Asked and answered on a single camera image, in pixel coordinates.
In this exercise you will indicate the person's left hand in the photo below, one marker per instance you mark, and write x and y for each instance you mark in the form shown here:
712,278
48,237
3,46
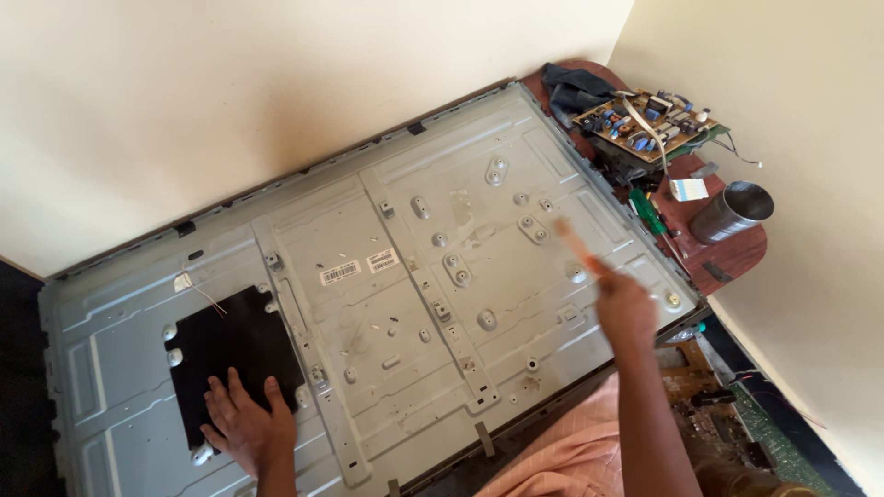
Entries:
255,431

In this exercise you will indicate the steel cup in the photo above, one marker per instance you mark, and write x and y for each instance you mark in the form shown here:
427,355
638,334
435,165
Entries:
728,214

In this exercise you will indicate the brown bare circuit board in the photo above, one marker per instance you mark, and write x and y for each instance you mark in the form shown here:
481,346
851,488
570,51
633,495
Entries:
690,373

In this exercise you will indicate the dark blue cloth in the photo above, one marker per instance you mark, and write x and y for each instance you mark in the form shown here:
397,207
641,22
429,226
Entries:
573,90

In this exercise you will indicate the person's right hand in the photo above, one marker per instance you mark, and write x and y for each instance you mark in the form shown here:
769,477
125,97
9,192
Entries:
630,310

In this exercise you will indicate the person's right fingers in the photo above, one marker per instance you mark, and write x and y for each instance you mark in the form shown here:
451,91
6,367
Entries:
609,283

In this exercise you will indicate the person's pink striped garment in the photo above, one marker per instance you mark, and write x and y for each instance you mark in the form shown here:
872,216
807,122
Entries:
566,449

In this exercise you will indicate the black plastic component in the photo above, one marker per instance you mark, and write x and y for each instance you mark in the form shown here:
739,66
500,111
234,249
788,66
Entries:
625,165

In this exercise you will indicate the small grey tape piece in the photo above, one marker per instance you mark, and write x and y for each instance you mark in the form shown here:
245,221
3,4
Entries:
704,170

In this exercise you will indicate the black tape strip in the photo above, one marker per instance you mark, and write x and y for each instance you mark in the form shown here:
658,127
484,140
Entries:
717,271

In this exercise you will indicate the green circuit board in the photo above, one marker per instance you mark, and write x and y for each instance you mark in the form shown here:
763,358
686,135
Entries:
773,435

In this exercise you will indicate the brown power supply circuit board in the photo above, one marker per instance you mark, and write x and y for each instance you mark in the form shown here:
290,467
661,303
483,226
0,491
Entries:
642,124

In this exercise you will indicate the large grey metal TV chassis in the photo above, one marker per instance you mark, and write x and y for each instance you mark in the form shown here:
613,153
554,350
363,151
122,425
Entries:
428,207

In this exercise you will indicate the black plastic sheet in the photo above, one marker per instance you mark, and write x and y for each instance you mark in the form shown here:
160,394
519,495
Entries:
235,338

